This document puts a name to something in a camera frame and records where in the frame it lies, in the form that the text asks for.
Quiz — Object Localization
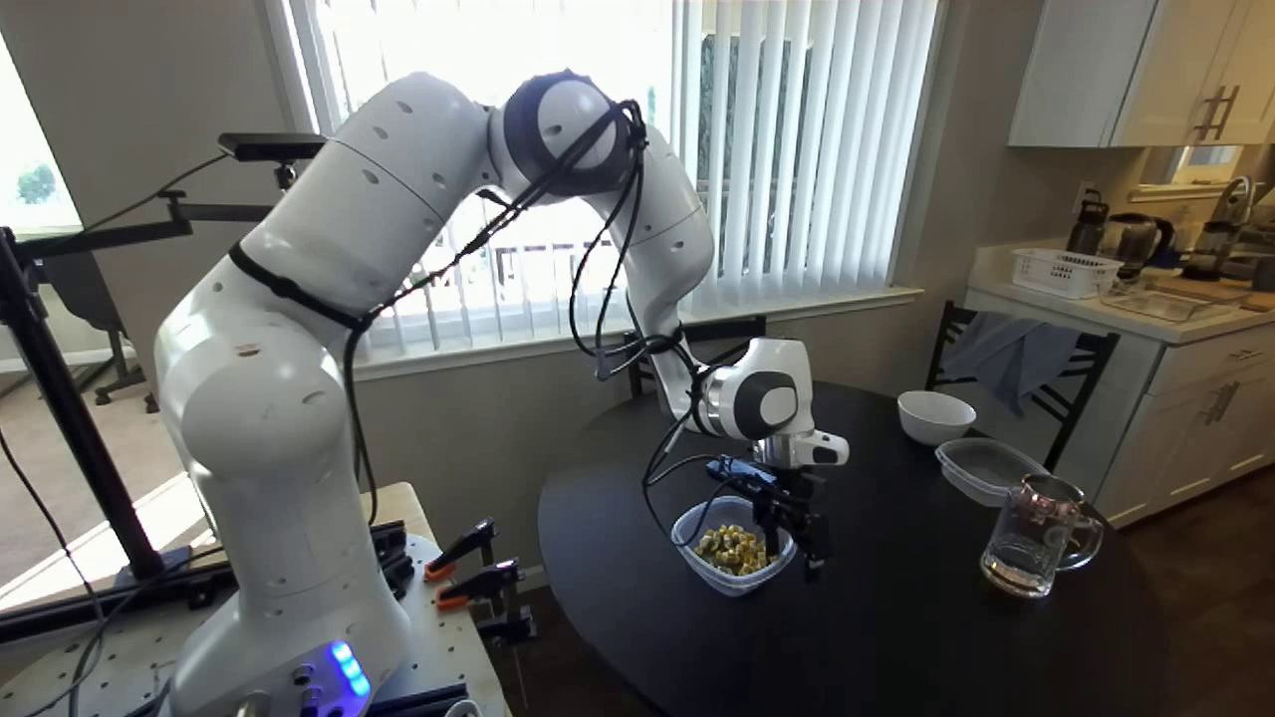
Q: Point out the white vertical blinds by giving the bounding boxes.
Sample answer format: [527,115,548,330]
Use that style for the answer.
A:
[271,0,948,367]

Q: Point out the white kitchen counter cabinet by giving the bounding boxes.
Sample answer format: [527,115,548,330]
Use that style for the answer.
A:
[963,237,1275,528]

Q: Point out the clear storage box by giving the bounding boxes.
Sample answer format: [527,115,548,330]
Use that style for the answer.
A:
[1011,245,1125,301]

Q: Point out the blue cloth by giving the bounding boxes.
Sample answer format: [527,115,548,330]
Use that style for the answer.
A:
[944,314,1085,407]

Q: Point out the white robot stand table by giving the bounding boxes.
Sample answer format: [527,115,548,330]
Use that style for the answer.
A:
[0,476,514,717]

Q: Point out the orange black spring clamp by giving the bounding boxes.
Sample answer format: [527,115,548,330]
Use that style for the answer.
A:
[434,553,538,646]
[421,516,503,578]

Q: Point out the black wooden chair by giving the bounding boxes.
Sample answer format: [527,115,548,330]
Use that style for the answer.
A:
[924,298,1125,476]

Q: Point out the white ceramic bowl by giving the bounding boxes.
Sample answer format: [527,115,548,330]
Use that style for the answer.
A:
[892,385,980,448]

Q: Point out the dark countertop appliance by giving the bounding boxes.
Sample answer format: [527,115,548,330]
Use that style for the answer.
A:
[1174,173,1275,290]

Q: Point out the black kettle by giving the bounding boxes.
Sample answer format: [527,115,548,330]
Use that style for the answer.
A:
[1069,184,1181,272]

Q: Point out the white wall cabinet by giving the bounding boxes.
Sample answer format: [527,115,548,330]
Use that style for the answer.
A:
[1003,0,1275,151]

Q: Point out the yellow corn kernels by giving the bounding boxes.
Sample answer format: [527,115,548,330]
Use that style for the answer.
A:
[694,516,774,578]

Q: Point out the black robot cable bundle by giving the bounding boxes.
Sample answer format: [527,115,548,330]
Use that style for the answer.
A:
[333,96,712,533]

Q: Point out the clear lidded plastic container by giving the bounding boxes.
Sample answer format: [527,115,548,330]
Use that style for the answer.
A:
[932,435,1054,508]

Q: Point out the black camera tripod stand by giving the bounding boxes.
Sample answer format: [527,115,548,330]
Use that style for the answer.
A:
[0,126,329,646]

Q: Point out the glass mug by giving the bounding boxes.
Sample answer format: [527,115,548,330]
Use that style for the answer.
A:
[977,471,1110,606]

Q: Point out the clear plastic bowl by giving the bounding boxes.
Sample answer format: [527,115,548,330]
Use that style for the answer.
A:
[665,489,806,601]

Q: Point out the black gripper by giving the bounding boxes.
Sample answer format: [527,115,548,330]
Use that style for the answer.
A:
[750,463,835,578]

